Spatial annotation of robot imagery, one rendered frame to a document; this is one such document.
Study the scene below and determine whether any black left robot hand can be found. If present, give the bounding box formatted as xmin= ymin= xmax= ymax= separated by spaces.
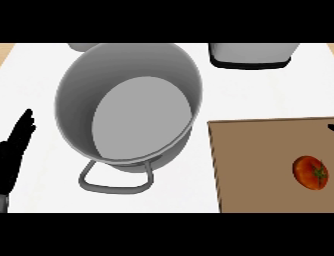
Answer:
xmin=0 ymin=108 xmax=39 ymax=203

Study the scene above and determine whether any red tomato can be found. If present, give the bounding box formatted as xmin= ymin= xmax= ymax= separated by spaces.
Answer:
xmin=291 ymin=155 xmax=331 ymax=191

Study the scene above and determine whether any brown tray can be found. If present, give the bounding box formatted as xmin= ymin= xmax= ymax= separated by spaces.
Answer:
xmin=207 ymin=115 xmax=334 ymax=214

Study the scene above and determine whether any grey metal pot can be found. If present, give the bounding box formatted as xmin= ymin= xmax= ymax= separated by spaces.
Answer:
xmin=53 ymin=43 xmax=205 ymax=195

